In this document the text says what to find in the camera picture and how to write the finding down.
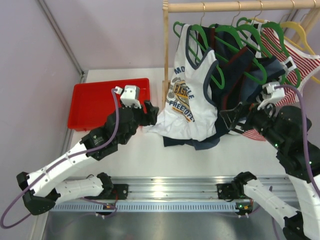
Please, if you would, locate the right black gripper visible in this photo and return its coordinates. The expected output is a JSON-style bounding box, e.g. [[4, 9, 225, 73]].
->
[[219, 96, 285, 148]]

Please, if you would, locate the white printed tank top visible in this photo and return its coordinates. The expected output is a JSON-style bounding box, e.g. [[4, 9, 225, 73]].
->
[[144, 24, 219, 141]]

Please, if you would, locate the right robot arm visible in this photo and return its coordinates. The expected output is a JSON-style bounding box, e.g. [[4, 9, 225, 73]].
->
[[220, 103, 320, 240]]

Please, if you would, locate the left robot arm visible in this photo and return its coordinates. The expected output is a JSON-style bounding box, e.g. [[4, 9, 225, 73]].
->
[[16, 100, 160, 216]]

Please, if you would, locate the blue grey tank top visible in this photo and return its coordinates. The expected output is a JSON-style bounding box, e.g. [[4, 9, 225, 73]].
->
[[239, 56, 287, 106]]

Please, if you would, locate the green hanger with navy top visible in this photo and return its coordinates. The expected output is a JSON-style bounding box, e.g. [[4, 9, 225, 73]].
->
[[209, 24, 271, 85]]

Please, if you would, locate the navy maroon-trimmed tank top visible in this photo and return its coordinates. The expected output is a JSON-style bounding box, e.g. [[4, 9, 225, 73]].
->
[[163, 27, 254, 151]]

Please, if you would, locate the black white striped tank top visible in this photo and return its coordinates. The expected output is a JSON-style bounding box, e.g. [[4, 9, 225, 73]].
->
[[240, 33, 285, 103]]

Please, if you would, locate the red white striped tank top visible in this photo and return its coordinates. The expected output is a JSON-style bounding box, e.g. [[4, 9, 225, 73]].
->
[[243, 21, 320, 142]]

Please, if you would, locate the green hanger with blue top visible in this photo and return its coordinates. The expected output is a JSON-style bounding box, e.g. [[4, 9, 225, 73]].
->
[[236, 16, 286, 86]]

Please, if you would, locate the green hanger with striped top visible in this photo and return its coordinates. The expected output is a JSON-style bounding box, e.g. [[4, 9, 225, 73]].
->
[[261, 21, 301, 88]]

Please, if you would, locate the yellow hanger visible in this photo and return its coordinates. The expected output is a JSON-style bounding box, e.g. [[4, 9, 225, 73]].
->
[[255, 18, 320, 88]]

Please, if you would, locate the red plastic tray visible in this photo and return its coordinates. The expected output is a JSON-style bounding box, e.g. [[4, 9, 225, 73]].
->
[[67, 77, 151, 132]]

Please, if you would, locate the wooden clothes rack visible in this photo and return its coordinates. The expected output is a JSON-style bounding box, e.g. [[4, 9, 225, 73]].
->
[[162, 0, 320, 107]]

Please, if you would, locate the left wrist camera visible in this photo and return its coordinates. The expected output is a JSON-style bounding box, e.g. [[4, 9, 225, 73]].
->
[[115, 85, 142, 109]]

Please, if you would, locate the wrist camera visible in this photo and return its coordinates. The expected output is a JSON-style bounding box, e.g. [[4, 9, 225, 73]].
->
[[115, 85, 142, 109], [256, 81, 285, 111]]

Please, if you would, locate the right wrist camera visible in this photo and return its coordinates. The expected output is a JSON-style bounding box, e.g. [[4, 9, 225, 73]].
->
[[256, 81, 285, 111]]

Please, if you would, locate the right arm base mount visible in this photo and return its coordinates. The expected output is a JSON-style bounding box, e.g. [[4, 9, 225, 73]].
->
[[216, 183, 247, 202]]

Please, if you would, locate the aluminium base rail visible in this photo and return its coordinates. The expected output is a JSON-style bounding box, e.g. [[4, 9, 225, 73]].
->
[[49, 176, 311, 213]]

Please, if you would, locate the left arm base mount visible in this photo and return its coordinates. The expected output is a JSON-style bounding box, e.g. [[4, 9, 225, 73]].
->
[[98, 184, 129, 200]]

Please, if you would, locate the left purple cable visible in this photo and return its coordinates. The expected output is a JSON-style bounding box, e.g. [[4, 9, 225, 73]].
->
[[0, 86, 123, 230]]

